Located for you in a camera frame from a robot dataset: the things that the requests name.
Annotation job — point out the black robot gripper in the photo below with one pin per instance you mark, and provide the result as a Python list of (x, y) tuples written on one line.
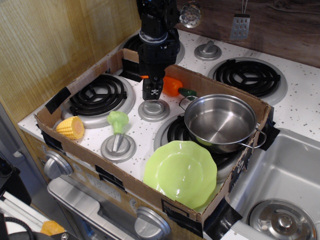
[(153, 60)]

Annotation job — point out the orange toy carrot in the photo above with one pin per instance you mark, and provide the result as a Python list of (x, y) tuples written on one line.
[(174, 87)]

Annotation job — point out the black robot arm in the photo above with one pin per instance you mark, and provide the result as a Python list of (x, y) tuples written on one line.
[(160, 43)]

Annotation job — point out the light green plastic plate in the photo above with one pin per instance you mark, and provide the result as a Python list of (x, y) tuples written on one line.
[(182, 171)]

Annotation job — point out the silver stovetop knob centre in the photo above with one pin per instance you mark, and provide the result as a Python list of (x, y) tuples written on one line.
[(154, 110)]

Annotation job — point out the silver stovetop knob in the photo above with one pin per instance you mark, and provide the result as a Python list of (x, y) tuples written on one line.
[(154, 110), (118, 148), (207, 51)]

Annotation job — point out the front left black burner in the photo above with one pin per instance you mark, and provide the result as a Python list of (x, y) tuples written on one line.
[(102, 95)]

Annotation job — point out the green toy broccoli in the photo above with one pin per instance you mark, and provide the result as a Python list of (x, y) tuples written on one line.
[(118, 120)]

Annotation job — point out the back left black burner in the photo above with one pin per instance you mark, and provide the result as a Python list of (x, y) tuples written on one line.
[(133, 43)]

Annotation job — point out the silver stovetop knob back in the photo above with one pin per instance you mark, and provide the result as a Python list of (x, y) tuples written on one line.
[(207, 51)]

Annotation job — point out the silver stovetop knob front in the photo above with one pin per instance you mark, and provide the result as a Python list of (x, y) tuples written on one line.
[(118, 148)]

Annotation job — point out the stainless steel pot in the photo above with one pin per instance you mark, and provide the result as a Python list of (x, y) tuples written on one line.
[(221, 123)]

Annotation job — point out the hanging metal strainer ladle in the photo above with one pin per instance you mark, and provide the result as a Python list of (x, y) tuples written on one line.
[(190, 14)]

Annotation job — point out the yellow toy corn cob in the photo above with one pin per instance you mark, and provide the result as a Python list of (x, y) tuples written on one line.
[(72, 128)]

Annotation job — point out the brown cardboard fence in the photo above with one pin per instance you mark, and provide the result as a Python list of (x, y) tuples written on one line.
[(215, 218)]

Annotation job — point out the back right black burner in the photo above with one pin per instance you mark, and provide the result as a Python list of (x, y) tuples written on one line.
[(251, 76)]

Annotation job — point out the hanging metal spatula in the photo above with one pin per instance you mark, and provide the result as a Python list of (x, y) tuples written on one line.
[(240, 24)]

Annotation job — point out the silver oven knob left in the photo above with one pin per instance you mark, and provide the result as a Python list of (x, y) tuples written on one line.
[(56, 165)]

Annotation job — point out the silver oven knob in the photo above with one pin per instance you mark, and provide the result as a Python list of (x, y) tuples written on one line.
[(149, 225), (56, 165)]

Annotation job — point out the silver oven knob right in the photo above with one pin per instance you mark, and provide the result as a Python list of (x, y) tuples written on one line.
[(149, 225)]

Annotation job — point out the silver sink basin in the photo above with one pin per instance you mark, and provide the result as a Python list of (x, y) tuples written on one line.
[(288, 170)]

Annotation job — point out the orange object bottom left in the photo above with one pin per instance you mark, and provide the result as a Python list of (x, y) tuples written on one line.
[(51, 228)]

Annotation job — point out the silver sink drain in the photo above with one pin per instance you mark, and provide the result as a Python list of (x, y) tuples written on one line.
[(282, 220)]

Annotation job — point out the silver oven door handle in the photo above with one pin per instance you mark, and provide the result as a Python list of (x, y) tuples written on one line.
[(87, 208)]

